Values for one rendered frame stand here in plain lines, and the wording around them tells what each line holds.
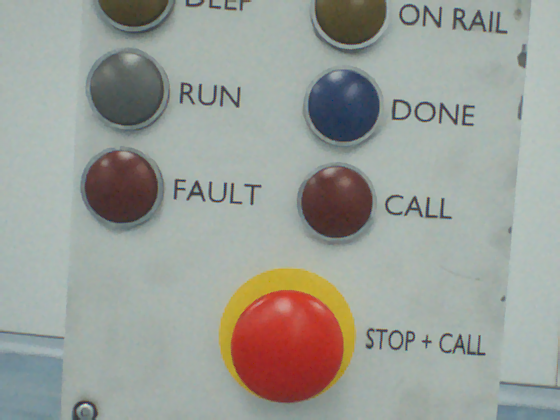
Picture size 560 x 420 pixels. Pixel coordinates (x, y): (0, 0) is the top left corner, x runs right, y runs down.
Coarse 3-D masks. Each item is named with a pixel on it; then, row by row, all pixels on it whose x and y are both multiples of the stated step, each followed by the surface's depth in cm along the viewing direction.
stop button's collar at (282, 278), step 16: (272, 272) 28; (288, 272) 28; (304, 272) 28; (240, 288) 28; (256, 288) 28; (272, 288) 28; (288, 288) 28; (304, 288) 28; (320, 288) 28; (336, 288) 28; (240, 304) 28; (336, 304) 28; (224, 320) 28; (352, 320) 28; (224, 336) 28; (352, 336) 28; (368, 336) 29; (224, 352) 28; (352, 352) 28; (448, 352) 29; (464, 352) 29; (240, 384) 28; (304, 400) 28
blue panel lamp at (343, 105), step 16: (320, 80) 27; (336, 80) 27; (352, 80) 27; (368, 80) 28; (320, 96) 27; (336, 96) 27; (352, 96) 27; (368, 96) 27; (320, 112) 27; (336, 112) 27; (352, 112) 27; (368, 112) 27; (320, 128) 27; (336, 128) 27; (352, 128) 27; (368, 128) 28
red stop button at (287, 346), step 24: (264, 312) 26; (288, 312) 26; (312, 312) 26; (240, 336) 26; (264, 336) 25; (288, 336) 26; (312, 336) 26; (336, 336) 26; (240, 360) 26; (264, 360) 26; (288, 360) 26; (312, 360) 26; (336, 360) 26; (264, 384) 26; (288, 384) 26; (312, 384) 26
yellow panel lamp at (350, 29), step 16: (320, 0) 27; (336, 0) 27; (352, 0) 27; (368, 0) 27; (384, 0) 27; (320, 16) 27; (336, 16) 27; (352, 16) 27; (368, 16) 27; (384, 16) 27; (336, 32) 27; (352, 32) 27; (368, 32) 27
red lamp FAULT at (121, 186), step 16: (96, 160) 27; (112, 160) 27; (128, 160) 27; (144, 160) 27; (96, 176) 27; (112, 176) 27; (128, 176) 27; (144, 176) 27; (96, 192) 27; (112, 192) 27; (128, 192) 27; (144, 192) 27; (96, 208) 27; (112, 208) 27; (128, 208) 27; (144, 208) 27
